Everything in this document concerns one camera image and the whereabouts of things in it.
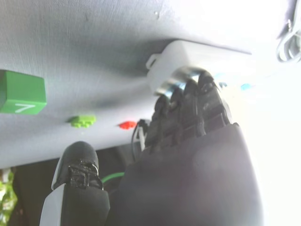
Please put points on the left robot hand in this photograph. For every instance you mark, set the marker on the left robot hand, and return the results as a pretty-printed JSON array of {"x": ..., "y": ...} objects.
[{"x": 188, "y": 176}]

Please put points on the white power strip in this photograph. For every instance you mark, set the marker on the white power strip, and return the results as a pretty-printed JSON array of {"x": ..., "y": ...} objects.
[{"x": 178, "y": 54}]

